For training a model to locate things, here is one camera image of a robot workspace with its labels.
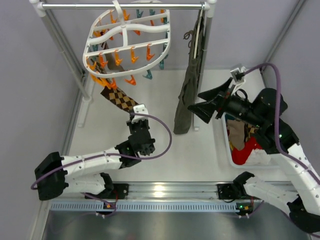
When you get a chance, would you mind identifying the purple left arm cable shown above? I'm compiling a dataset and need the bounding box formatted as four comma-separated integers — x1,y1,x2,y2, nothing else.
30,112,173,191

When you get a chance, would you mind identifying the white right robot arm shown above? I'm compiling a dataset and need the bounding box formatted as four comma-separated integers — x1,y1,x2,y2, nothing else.
188,78,320,234

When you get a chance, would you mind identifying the olive green hanging garment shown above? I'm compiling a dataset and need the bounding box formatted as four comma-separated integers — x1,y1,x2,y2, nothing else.
173,10,204,135

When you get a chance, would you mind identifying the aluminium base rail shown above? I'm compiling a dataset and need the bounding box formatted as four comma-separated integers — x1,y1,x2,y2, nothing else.
41,181,296,201

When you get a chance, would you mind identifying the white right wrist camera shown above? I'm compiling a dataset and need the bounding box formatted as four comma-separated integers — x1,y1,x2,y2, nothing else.
230,63,247,94

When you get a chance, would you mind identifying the pile of colourful socks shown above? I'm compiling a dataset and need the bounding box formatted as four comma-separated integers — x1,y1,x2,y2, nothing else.
226,121,271,166

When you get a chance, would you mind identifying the metal clothes rack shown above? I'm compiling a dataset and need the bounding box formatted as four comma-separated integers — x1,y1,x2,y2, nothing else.
28,0,217,131

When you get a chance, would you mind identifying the white oval clip hanger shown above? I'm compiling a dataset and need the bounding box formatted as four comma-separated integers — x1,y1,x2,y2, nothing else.
82,0,171,79

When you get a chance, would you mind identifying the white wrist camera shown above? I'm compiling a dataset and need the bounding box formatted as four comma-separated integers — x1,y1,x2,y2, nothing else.
129,104,149,124
230,63,247,94

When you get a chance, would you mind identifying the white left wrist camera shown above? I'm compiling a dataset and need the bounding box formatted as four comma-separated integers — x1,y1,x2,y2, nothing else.
129,104,149,124

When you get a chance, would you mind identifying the plain brown sock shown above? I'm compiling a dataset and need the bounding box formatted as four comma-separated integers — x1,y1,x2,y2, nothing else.
226,119,245,151
98,53,125,74

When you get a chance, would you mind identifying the white slotted cable duct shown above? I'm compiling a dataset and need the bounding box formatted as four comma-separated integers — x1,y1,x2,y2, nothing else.
50,200,251,213

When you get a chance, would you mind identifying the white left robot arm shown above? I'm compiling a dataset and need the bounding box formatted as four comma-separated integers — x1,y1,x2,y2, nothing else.
34,118,155,201

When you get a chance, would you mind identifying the white plastic basket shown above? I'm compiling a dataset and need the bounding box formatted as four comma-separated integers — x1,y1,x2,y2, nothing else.
222,114,279,170

